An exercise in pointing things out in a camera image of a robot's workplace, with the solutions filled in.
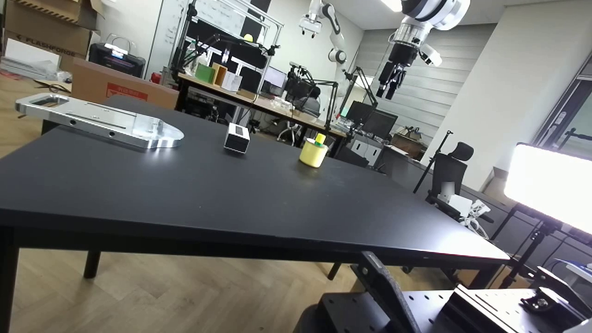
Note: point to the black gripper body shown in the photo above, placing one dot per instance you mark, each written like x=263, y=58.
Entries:
x=401, y=54

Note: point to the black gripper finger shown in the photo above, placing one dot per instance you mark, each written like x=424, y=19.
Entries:
x=396, y=82
x=383, y=78

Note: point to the green yellow glue stick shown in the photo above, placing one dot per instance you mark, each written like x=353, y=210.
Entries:
x=320, y=139

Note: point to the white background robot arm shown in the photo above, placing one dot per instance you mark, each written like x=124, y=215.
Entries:
x=329, y=25

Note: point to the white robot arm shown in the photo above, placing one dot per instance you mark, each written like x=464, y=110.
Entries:
x=431, y=10

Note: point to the yellow mug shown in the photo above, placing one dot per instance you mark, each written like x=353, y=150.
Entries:
x=311, y=158

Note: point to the black computer monitor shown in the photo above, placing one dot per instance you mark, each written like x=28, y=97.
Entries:
x=370, y=121

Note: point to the black desk machine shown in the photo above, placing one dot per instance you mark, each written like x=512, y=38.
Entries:
x=300, y=86

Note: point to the black stand pole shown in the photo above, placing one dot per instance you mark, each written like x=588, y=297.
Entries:
x=431, y=162

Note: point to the black office chair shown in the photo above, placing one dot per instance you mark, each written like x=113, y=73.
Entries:
x=449, y=167

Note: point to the long wooden desk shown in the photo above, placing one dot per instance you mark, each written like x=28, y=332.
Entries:
x=259, y=102

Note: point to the white device beside chair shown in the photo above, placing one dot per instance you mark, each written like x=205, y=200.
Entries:
x=461, y=204

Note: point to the small white black box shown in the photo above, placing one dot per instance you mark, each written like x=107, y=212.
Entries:
x=235, y=139

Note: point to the black shelf rack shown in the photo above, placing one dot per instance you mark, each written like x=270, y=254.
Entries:
x=227, y=43

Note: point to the orange box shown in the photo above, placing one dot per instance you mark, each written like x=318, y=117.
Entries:
x=218, y=75

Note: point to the green box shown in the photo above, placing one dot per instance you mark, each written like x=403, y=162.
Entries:
x=205, y=75

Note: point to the bright light panel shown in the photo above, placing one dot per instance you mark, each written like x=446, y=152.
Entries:
x=547, y=186

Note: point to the black light stand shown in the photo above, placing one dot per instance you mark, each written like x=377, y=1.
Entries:
x=529, y=247

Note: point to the small red object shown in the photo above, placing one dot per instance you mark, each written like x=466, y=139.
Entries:
x=155, y=78

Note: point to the black base platform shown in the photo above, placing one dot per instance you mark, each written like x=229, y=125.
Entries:
x=468, y=311

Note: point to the brown cardboard box red label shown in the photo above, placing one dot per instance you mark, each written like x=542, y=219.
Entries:
x=122, y=86

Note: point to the black printer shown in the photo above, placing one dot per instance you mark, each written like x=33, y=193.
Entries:
x=116, y=58

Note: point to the silver metal plate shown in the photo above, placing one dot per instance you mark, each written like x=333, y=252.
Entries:
x=103, y=121

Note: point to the stacked brown cardboard boxes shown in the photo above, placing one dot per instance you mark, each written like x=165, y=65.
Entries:
x=48, y=25

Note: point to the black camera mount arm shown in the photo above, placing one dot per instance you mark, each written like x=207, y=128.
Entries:
x=385, y=289

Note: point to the black bracket device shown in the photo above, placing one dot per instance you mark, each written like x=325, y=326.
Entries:
x=555, y=297

